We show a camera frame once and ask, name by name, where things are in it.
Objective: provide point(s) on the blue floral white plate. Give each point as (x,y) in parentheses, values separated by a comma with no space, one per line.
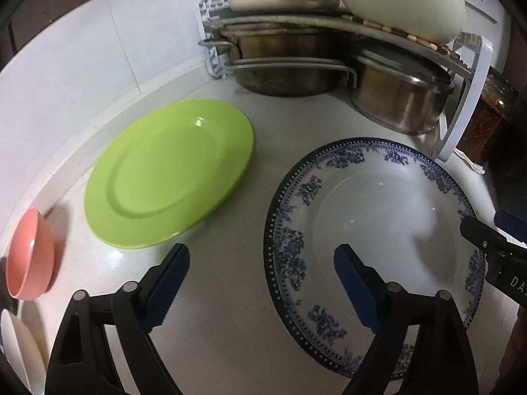
(370,214)

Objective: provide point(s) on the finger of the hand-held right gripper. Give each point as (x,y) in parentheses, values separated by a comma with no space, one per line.
(479,234)
(510,225)

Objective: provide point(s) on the green plate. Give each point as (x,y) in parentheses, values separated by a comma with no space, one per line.
(164,173)

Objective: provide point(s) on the glass jar of chili sauce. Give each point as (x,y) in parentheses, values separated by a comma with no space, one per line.
(486,123)

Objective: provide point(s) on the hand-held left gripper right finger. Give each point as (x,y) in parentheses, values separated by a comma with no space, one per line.
(355,286)

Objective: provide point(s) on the white bowl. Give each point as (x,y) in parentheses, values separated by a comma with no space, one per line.
(20,349)

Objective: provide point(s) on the white corner shelf rack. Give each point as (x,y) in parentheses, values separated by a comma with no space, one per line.
(465,115)

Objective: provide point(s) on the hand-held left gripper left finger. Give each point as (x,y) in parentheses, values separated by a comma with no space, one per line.
(164,294)

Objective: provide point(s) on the lidded stainless steel pot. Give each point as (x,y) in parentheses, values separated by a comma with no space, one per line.
(395,98)

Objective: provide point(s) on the wooden bead mat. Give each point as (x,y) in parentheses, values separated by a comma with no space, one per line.
(428,44)

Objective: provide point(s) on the pale green dome lid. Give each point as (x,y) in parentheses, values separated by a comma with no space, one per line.
(403,0)

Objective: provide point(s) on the pink bowl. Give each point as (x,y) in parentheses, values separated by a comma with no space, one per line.
(31,255)

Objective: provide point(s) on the crumpled white tissue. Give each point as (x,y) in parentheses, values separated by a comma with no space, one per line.
(469,162)

